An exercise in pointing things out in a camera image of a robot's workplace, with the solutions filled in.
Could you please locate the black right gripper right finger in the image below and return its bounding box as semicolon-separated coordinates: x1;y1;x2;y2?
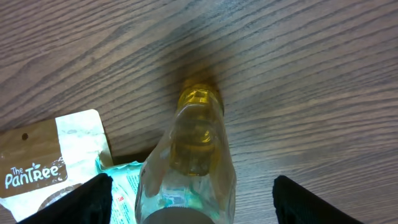
272;175;361;224

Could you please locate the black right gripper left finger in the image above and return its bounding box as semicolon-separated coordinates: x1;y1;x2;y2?
19;174;113;224

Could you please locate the teal white snack packet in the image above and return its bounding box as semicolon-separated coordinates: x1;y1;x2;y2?
96;157;142;224

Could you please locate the brown snack packet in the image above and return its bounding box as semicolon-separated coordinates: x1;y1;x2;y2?
1;109;113;222

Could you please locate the silver round ball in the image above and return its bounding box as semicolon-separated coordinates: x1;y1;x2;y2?
135;83;236;223

